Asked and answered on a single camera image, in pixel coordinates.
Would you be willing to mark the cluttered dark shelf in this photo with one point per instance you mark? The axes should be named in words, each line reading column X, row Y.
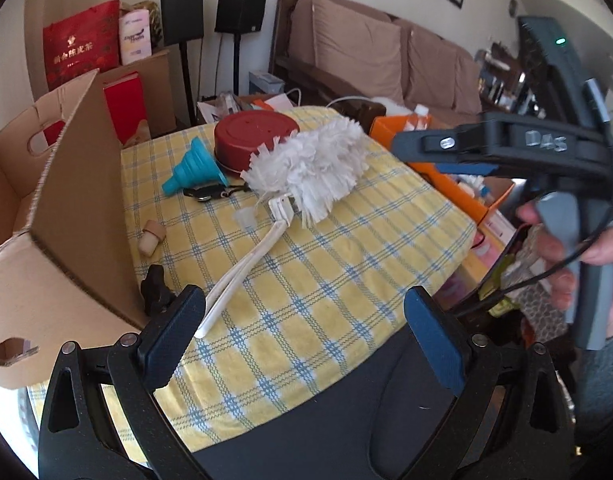
column 506, row 80

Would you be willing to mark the small cardboard box of papers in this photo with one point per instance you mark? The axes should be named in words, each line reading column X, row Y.
column 236, row 105

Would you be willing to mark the cork stopper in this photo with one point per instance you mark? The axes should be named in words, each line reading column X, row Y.
column 154, row 237

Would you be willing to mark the black plastic knob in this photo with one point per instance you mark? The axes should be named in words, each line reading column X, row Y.
column 155, row 290

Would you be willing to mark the red chocolate gift bag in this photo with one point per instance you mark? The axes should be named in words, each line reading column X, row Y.
column 124, row 105

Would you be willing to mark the light blue box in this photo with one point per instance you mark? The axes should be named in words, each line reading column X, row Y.
column 264, row 82

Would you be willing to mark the white fluffy duster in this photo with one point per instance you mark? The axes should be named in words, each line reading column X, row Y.
column 311, row 160

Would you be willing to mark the dark grey cloth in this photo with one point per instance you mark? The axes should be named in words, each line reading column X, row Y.
column 311, row 435

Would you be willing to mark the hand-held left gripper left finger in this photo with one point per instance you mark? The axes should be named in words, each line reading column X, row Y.
column 174, row 335

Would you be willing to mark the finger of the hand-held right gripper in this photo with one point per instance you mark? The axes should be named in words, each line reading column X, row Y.
column 436, row 146
column 461, row 168

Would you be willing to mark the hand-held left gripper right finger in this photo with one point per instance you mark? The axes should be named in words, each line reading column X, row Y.
column 436, row 340

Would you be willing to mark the dark red gift bag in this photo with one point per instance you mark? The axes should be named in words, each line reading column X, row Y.
column 81, row 45

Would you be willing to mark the grey honeycomb patterned bag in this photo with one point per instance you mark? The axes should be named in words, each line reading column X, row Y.
column 543, row 315

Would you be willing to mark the brown sofa cushion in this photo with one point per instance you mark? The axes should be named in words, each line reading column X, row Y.
column 434, row 70
column 471, row 85
column 356, row 50

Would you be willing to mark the red round tin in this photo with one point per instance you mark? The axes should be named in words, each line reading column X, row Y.
column 251, row 135

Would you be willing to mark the yellow checked tablecloth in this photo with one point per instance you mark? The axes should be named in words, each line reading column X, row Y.
column 336, row 270

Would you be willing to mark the black speaker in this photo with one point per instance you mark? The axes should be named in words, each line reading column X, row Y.
column 182, row 10
column 241, row 7

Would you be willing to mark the orange storage box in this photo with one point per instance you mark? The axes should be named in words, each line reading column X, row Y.
column 386, row 127

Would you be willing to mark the teal collapsible funnel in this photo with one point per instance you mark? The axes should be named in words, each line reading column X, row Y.
column 191, row 165

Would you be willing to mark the round wall clock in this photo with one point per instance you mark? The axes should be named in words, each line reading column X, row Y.
column 511, row 7

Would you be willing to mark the brown sofa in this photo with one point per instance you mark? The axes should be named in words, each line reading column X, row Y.
column 296, row 35

